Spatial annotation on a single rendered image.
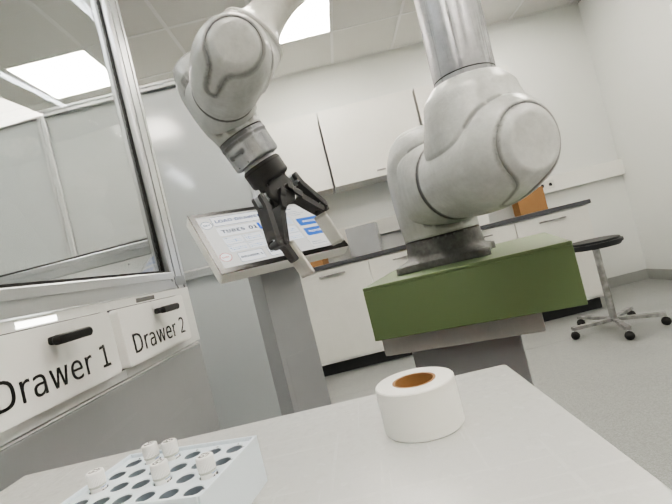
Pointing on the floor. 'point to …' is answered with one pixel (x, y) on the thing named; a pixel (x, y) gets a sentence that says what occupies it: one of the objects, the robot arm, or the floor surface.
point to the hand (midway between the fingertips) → (321, 253)
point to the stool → (609, 291)
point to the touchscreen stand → (289, 341)
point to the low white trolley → (418, 456)
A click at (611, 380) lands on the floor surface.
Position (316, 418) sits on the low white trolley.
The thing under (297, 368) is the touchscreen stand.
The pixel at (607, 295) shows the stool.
